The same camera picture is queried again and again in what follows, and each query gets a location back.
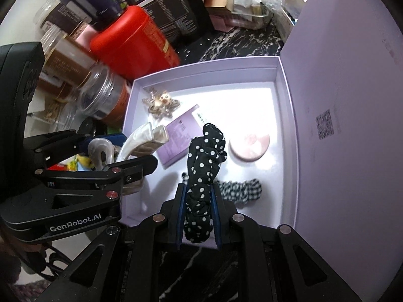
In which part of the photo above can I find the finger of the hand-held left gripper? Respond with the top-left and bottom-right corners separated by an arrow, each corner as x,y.
23,129 -> 127,177
35,155 -> 158,193

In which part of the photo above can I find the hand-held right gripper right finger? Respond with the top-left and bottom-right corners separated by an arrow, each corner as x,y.
210,184 -> 362,302

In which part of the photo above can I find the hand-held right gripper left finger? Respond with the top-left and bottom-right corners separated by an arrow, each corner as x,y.
44,182 -> 189,302

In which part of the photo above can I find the pearly white hair claw clip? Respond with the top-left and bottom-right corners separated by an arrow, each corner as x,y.
87,123 -> 170,196

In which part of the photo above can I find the black polka-dot scrunchie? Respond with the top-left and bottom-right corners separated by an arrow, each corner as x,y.
184,123 -> 228,243

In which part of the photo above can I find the pink round compact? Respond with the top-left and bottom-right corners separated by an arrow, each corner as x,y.
229,134 -> 271,163

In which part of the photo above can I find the lilac gift box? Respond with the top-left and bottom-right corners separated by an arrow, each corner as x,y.
120,0 -> 403,302

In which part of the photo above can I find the colourful snack packet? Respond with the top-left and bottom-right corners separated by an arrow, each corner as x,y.
49,154 -> 95,172

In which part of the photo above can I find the black and white gingham scrunchie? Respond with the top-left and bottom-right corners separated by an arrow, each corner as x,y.
216,179 -> 262,209

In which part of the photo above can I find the purple card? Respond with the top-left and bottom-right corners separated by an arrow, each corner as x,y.
156,104 -> 208,167

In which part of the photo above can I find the clear jar with brown label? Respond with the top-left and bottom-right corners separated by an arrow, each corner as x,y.
41,33 -> 99,92
36,69 -> 79,103

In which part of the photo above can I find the clear jar with orange label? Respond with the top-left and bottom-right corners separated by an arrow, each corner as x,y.
77,66 -> 133,127

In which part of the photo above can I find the small pink box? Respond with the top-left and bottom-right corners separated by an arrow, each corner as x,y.
76,25 -> 96,46

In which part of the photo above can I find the red canister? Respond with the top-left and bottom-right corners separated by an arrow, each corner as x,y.
90,5 -> 181,81

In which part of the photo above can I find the clear jar with dark label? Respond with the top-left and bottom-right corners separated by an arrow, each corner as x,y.
35,0 -> 92,36

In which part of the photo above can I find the dark blue berry-print can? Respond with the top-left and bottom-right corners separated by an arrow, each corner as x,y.
71,0 -> 128,32

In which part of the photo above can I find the black food pouch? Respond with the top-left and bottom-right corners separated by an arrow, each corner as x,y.
113,0 -> 215,43

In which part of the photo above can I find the pale pink carton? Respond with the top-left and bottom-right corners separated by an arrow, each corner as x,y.
209,13 -> 235,32

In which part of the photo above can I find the clear plastic container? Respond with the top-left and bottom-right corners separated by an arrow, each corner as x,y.
231,3 -> 273,29

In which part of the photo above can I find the white cardboard box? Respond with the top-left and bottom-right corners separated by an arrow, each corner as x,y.
274,6 -> 298,41

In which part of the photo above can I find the star-shaped pig keychain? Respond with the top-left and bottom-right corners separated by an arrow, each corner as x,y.
142,87 -> 181,120

